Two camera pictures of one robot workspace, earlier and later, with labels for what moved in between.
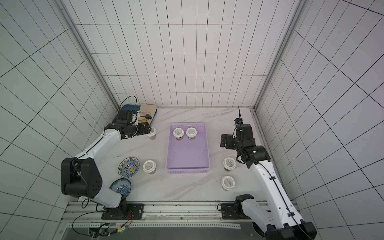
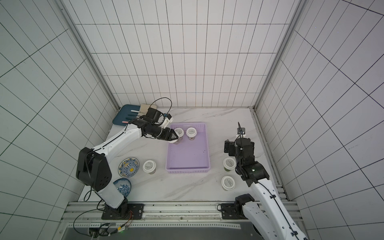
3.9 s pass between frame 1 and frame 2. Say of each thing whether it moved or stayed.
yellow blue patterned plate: stayed
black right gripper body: moved
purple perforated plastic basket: stayed
